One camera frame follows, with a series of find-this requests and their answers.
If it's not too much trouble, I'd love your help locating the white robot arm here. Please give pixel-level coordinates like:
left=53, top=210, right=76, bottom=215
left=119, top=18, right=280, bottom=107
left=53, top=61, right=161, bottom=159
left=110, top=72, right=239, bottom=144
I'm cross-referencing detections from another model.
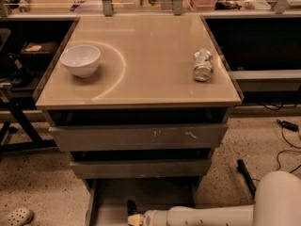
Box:
left=128, top=171, right=301, bottom=226

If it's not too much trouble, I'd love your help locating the crushed aluminium soda can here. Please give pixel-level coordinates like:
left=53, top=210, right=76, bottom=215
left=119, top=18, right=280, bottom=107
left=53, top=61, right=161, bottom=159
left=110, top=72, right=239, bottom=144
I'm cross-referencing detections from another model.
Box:
left=193, top=48, right=214, bottom=82

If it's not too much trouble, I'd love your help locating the black power adapter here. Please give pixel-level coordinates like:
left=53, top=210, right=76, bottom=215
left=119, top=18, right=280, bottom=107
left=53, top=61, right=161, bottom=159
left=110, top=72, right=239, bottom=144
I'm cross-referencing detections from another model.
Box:
left=277, top=120, right=299, bottom=132

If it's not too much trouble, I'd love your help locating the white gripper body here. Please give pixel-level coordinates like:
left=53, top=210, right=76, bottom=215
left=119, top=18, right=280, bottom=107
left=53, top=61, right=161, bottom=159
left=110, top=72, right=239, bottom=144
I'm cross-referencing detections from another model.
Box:
left=143, top=210, right=167, bottom=226

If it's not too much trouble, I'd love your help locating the black metal stand leg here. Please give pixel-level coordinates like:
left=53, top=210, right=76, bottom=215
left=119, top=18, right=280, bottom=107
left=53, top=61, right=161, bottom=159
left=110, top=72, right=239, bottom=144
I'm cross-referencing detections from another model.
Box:
left=237, top=159, right=256, bottom=198

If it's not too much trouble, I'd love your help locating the grey top drawer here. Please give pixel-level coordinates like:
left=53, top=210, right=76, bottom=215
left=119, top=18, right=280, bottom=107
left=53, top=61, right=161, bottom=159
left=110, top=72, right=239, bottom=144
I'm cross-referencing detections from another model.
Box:
left=49, top=123, right=228, bottom=152

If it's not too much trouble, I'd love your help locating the grey middle drawer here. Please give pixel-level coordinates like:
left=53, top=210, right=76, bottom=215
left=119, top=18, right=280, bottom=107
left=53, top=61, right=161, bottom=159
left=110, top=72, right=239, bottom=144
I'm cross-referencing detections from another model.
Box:
left=71, top=159, right=212, bottom=179

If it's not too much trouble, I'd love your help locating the white perforated clog shoe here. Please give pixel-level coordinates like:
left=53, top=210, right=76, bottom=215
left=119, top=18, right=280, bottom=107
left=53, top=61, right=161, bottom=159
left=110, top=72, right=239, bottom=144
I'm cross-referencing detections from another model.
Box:
left=0, top=207, right=34, bottom=226

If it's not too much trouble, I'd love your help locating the grey drawer cabinet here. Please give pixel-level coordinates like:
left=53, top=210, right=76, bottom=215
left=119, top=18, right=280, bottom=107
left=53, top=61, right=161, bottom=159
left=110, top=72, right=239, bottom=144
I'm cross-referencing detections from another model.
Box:
left=32, top=13, right=245, bottom=226

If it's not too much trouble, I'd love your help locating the black floor cable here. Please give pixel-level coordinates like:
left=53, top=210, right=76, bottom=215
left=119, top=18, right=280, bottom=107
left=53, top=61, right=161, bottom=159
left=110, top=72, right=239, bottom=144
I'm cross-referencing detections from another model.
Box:
left=250, top=127, right=301, bottom=184

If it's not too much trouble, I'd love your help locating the white ceramic bowl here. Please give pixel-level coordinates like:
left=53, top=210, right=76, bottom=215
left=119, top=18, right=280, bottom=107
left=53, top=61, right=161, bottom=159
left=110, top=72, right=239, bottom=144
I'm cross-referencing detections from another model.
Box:
left=59, top=45, right=101, bottom=77

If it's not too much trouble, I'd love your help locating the black box on shelf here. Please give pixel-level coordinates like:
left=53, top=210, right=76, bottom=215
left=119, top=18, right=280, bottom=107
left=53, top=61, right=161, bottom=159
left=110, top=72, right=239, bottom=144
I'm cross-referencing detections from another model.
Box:
left=20, top=41, right=58, bottom=58

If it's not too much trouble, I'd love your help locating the open grey bottom drawer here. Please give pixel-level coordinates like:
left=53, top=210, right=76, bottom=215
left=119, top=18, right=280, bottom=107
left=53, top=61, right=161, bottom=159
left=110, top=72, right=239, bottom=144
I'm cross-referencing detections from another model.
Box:
left=85, top=178, right=196, bottom=226

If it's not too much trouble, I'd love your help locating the black rxbar chocolate wrapper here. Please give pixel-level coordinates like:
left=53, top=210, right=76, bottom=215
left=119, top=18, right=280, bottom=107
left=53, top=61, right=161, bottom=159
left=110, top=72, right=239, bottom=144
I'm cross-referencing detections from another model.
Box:
left=127, top=200, right=137, bottom=216

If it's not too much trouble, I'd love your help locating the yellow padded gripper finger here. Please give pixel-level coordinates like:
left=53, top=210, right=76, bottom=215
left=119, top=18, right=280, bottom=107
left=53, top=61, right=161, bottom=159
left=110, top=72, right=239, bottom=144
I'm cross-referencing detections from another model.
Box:
left=128, top=214, right=144, bottom=226

